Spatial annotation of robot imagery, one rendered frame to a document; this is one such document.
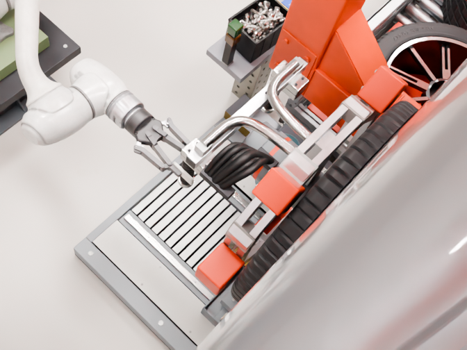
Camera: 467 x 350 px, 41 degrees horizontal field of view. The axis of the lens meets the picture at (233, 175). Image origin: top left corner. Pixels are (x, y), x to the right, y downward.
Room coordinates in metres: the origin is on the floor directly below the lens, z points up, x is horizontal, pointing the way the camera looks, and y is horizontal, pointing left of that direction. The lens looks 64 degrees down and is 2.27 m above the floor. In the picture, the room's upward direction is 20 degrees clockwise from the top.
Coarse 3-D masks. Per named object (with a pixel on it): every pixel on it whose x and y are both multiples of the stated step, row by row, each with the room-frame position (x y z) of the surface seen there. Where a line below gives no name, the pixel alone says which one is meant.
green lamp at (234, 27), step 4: (236, 20) 1.32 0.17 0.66; (228, 24) 1.30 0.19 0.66; (232, 24) 1.30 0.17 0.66; (236, 24) 1.31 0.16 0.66; (240, 24) 1.31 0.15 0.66; (228, 28) 1.30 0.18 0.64; (232, 28) 1.29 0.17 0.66; (236, 28) 1.29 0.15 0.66; (240, 28) 1.30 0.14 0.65; (228, 32) 1.29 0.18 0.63; (232, 32) 1.29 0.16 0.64; (236, 32) 1.28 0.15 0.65; (240, 32) 1.31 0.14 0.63; (236, 36) 1.29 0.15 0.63
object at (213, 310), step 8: (232, 280) 0.65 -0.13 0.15; (224, 288) 0.61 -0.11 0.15; (216, 296) 0.57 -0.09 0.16; (208, 304) 0.54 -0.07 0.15; (216, 304) 0.55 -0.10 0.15; (208, 312) 0.51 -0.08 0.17; (216, 312) 0.52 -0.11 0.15; (224, 312) 0.53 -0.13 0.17; (208, 320) 0.50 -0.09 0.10; (216, 320) 0.49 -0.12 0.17
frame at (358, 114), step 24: (336, 120) 0.78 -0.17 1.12; (360, 120) 0.80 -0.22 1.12; (312, 144) 0.70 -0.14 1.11; (336, 144) 0.72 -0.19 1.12; (288, 168) 0.63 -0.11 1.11; (312, 168) 0.64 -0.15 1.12; (240, 216) 0.54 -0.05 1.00; (264, 216) 0.54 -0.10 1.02; (240, 240) 0.49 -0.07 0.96; (264, 240) 0.65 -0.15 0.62
